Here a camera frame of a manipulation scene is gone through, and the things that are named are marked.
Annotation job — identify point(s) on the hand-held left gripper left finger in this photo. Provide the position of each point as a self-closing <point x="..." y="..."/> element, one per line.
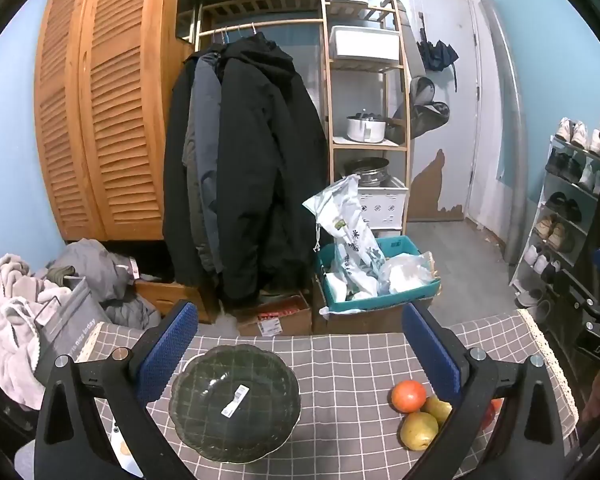
<point x="172" y="350"/>

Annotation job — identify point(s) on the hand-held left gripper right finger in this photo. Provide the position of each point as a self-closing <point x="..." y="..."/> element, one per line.
<point x="430" y="350"/>

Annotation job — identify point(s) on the orange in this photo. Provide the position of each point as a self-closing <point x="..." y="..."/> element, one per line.
<point x="408" y="395"/>

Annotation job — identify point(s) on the yellow pear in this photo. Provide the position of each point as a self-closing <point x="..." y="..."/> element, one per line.
<point x="419" y="430"/>
<point x="437" y="408"/>

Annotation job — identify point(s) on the small tangerine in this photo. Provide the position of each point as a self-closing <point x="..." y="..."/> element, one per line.
<point x="495" y="410"/>

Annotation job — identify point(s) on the green glass bowl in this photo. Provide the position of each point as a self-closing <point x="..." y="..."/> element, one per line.
<point x="240" y="425"/>

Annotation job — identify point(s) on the wooden drawer box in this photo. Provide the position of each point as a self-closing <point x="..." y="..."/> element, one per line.
<point x="160" y="300"/>

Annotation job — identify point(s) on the teal storage box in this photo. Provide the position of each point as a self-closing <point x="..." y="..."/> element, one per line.
<point x="380" y="301"/>

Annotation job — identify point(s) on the large cardboard box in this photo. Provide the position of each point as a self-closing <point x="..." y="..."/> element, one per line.
<point x="360" y="322"/>

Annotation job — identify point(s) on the clear plastic bag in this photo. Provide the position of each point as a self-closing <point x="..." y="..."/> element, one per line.
<point x="405" y="270"/>

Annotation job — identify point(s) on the shoe rack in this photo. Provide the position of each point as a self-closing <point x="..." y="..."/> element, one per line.
<point x="572" y="182"/>

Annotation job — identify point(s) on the grey laundry bag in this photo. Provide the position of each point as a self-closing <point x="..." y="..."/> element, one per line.
<point x="75" y="330"/>

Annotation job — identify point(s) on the white smartphone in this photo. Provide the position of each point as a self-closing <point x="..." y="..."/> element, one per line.
<point x="120" y="440"/>

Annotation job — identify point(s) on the cardboard box with red label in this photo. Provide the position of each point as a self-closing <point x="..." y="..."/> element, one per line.
<point x="280" y="317"/>

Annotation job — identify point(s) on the grey clothes pile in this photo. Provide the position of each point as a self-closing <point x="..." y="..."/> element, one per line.
<point x="95" y="265"/>

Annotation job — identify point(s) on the white printed plastic bag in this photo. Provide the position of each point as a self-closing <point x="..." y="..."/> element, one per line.
<point x="352" y="230"/>

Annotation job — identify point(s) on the white plastic basket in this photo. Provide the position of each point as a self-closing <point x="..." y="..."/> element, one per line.
<point x="385" y="207"/>

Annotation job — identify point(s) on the grey pipe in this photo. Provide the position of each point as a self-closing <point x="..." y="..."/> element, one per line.
<point x="512" y="135"/>

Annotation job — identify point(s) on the pink blanket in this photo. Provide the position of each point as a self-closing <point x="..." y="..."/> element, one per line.
<point x="10" y="310"/>

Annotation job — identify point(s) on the steel steamer pot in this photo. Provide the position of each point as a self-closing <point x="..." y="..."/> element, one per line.
<point x="370" y="172"/>

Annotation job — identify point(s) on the black coat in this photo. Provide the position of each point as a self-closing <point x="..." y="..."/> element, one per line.
<point x="260" y="160"/>

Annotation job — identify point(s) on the white door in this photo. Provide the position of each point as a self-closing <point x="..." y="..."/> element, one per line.
<point x="455" y="110"/>

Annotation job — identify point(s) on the grey jacket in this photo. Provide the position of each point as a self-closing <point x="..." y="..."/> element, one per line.
<point x="202" y="125"/>

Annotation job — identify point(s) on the steel pot with lid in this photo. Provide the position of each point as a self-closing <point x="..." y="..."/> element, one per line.
<point x="365" y="130"/>

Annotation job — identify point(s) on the dark hanging bag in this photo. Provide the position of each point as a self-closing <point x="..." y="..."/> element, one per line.
<point x="427" y="115"/>

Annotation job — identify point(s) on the wooden louvred wardrobe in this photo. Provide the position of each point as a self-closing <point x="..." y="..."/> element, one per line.
<point x="110" y="110"/>

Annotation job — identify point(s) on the wooden shelf unit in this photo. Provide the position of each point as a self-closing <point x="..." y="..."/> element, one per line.
<point x="326" y="110"/>

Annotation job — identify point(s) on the dark folded umbrella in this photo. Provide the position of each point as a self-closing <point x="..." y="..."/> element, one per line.
<point x="437" y="55"/>

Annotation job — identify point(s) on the wooden clothes rack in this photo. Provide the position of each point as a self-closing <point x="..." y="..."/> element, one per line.
<point x="280" y="23"/>

